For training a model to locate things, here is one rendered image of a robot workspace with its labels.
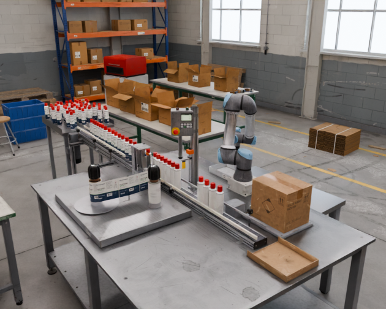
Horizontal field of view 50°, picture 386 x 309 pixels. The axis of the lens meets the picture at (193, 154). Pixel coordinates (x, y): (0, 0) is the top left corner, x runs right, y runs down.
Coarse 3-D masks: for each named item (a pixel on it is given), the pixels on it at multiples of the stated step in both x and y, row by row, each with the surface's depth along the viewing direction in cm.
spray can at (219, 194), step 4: (220, 188) 266; (216, 192) 268; (220, 192) 267; (216, 196) 268; (220, 196) 267; (216, 200) 269; (220, 200) 268; (216, 204) 270; (220, 204) 269; (216, 208) 271; (220, 208) 270; (220, 212) 271
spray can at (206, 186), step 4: (208, 180) 276; (204, 184) 278; (208, 184) 276; (204, 188) 277; (208, 188) 276; (204, 192) 278; (208, 192) 277; (204, 196) 279; (208, 196) 278; (204, 200) 280; (208, 200) 279; (208, 204) 280
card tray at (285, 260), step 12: (264, 252) 240; (276, 252) 240; (288, 252) 240; (300, 252) 237; (264, 264) 226; (276, 264) 229; (288, 264) 229; (300, 264) 229; (312, 264) 225; (276, 276) 219; (288, 276) 213
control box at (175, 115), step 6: (174, 108) 303; (180, 108) 303; (174, 114) 295; (180, 114) 296; (192, 114) 296; (174, 120) 297; (180, 120) 297; (192, 120) 297; (174, 126) 299; (192, 126) 299; (180, 132) 300; (186, 132) 300; (192, 132) 300
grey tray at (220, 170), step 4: (216, 164) 359; (220, 164) 362; (224, 164) 366; (228, 164) 365; (212, 168) 352; (216, 168) 361; (220, 168) 364; (224, 168) 364; (228, 168) 364; (232, 168) 361; (212, 172) 353; (216, 172) 349; (220, 172) 345; (224, 172) 354; (228, 172) 354; (232, 172) 354; (220, 176) 346; (224, 176) 341; (228, 176) 337
